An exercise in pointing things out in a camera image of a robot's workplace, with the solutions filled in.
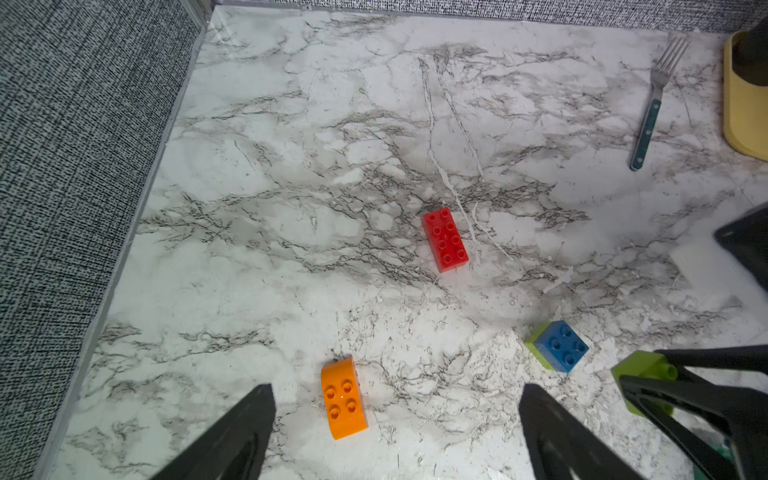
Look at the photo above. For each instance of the orange lego brick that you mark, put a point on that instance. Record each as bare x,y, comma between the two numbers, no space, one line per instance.
343,400

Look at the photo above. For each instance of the lime green lego brick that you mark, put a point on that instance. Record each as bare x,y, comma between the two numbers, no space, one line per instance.
533,349
647,365

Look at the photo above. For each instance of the black mug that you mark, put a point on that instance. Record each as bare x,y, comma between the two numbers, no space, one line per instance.
749,55

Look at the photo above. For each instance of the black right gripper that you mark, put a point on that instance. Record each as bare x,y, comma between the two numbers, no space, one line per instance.
739,414

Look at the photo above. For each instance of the blue lego brick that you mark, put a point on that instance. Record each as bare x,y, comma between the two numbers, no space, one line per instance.
562,346

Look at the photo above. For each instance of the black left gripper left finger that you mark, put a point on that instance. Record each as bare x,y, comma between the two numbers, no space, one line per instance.
234,447

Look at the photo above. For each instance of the red lego brick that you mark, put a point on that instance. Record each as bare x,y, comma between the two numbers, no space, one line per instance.
444,240

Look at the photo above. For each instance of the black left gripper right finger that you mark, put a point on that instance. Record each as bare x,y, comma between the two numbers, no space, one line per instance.
560,447

